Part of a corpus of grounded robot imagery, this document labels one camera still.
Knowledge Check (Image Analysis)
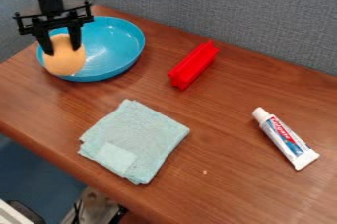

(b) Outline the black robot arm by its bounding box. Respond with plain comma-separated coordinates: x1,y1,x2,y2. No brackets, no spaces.
14,0,94,55

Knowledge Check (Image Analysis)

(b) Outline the white toothpaste tube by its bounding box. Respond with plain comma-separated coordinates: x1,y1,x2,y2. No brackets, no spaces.
252,107,320,171

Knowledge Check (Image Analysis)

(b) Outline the black white object corner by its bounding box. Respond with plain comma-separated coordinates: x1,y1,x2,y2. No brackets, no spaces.
0,199,47,224

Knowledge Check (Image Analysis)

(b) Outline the grey table leg frame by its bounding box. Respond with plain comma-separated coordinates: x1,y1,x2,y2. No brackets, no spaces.
61,187,128,224

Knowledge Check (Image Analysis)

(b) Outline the blue plate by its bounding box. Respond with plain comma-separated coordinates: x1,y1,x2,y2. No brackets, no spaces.
37,16,147,83

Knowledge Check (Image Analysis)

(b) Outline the red plastic block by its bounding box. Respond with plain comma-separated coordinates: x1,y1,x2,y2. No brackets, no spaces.
168,41,220,90

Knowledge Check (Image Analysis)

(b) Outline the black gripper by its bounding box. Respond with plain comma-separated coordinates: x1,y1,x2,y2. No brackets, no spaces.
14,0,94,55

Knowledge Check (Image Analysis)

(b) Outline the light blue folded cloth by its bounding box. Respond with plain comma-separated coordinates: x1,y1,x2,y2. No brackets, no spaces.
78,99,190,184

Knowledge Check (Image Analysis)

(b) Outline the yellow ball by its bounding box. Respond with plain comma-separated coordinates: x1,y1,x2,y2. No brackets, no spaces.
45,34,86,76

